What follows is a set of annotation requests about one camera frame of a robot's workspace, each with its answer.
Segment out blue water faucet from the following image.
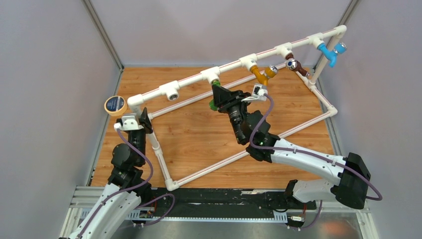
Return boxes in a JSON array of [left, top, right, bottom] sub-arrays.
[[317, 42, 347, 68]]

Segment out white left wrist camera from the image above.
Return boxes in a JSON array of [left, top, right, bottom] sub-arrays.
[[113, 113, 144, 131]]

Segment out masking tape roll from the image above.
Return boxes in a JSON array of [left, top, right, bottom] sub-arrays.
[[104, 95, 128, 117]]

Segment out yellow water faucet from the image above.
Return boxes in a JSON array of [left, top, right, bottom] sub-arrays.
[[249, 65, 278, 86]]

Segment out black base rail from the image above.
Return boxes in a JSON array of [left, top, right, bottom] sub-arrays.
[[144, 188, 317, 219]]

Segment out white PVC pipe frame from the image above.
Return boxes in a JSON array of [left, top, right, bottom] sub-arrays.
[[126, 24, 347, 191]]

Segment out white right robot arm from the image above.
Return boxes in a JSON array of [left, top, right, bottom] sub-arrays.
[[211, 84, 376, 209]]

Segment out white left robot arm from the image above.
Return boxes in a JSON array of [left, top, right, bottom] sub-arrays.
[[68, 108, 153, 239]]

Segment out brown water faucet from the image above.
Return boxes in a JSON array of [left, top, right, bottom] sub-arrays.
[[285, 53, 310, 78]]

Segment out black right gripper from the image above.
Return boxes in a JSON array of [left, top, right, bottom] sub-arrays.
[[212, 86, 252, 143]]

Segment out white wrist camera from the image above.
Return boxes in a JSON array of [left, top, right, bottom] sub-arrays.
[[242, 84, 268, 103], [113, 113, 144, 131]]

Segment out green water faucet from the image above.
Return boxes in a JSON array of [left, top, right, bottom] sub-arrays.
[[209, 80, 221, 111]]

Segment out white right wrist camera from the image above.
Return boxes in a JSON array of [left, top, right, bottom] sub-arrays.
[[242, 84, 268, 103]]

